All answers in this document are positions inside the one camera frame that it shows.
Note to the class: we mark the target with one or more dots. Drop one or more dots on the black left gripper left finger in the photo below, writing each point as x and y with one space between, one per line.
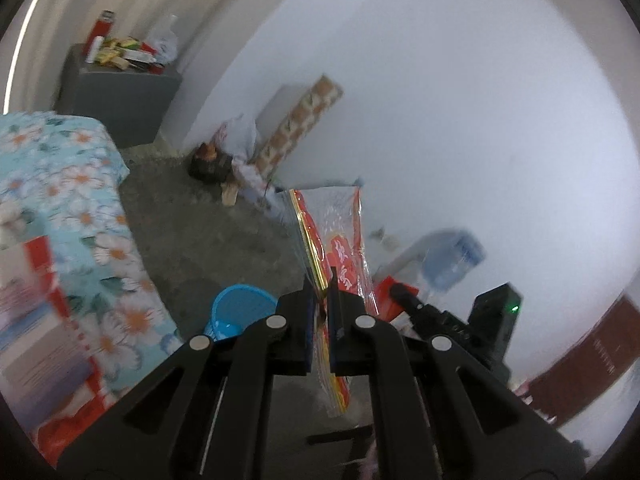
202 414

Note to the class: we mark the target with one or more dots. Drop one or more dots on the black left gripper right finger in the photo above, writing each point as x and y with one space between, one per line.
438 412

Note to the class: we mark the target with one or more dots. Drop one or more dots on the red clear snack wrapper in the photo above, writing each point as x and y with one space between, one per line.
325 224

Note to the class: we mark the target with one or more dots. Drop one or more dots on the blue plastic trash basket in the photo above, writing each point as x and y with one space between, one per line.
235 308

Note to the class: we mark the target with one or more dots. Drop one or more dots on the blue water jug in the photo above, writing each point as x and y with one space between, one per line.
449 257

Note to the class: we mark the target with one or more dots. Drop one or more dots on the red white paper package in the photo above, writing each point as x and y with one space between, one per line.
54 390

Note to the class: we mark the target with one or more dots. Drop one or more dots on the black bag on floor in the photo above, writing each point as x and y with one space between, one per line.
208 165

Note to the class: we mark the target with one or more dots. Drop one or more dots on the floral blue bed quilt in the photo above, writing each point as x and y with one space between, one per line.
65 172

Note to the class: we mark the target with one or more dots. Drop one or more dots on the patterned cardboard box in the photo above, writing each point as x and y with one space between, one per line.
304 106

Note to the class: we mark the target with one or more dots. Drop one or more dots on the grey bedside cabinet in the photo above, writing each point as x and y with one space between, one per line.
130 104

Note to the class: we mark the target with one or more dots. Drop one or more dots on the snack packets on cabinet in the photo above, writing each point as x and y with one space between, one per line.
128 54

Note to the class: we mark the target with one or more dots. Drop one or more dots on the white plastic bag on cabinet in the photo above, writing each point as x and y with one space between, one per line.
163 40

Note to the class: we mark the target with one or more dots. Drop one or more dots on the red thermos bottle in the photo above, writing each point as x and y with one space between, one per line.
101 28

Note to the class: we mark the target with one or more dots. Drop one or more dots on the beige curtain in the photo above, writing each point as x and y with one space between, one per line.
35 42

